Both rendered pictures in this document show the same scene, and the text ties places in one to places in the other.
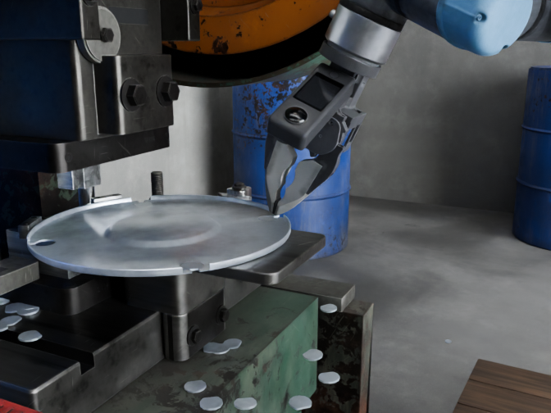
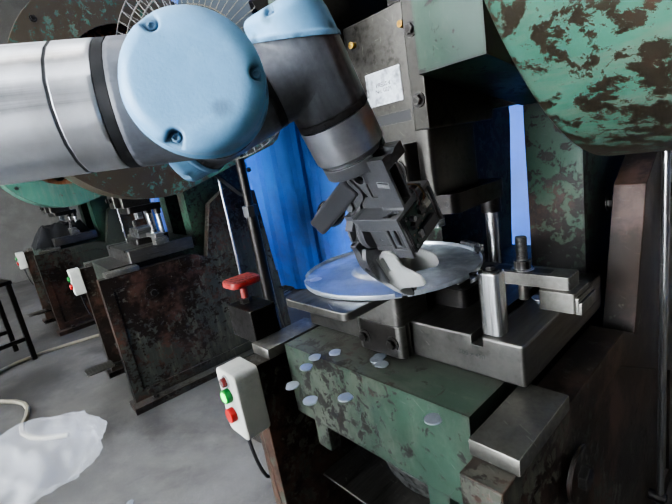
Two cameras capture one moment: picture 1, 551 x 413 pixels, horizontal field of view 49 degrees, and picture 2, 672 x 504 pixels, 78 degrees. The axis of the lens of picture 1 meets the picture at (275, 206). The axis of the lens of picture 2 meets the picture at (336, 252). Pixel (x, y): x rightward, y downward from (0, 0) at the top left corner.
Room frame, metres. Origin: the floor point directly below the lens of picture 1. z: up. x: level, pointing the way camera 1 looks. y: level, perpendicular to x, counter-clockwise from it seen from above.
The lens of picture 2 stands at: (0.86, -0.51, 0.98)
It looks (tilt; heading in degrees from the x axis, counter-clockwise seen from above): 13 degrees down; 114
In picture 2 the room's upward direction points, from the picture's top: 10 degrees counter-clockwise
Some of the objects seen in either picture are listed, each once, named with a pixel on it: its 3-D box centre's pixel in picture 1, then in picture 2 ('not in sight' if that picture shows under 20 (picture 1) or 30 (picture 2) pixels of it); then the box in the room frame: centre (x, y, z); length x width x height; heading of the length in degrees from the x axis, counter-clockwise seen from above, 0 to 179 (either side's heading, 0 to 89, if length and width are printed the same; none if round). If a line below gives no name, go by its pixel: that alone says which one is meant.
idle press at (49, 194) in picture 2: not in sight; (107, 205); (-2.30, 2.02, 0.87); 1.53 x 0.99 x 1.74; 67
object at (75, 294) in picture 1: (79, 263); (440, 277); (0.72, 0.25, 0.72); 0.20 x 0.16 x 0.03; 154
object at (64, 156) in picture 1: (70, 151); (431, 203); (0.72, 0.25, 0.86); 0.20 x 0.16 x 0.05; 154
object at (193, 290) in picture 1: (202, 289); (377, 314); (0.65, 0.08, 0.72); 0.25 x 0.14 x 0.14; 64
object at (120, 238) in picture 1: (163, 228); (390, 266); (0.67, 0.13, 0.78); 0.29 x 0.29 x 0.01
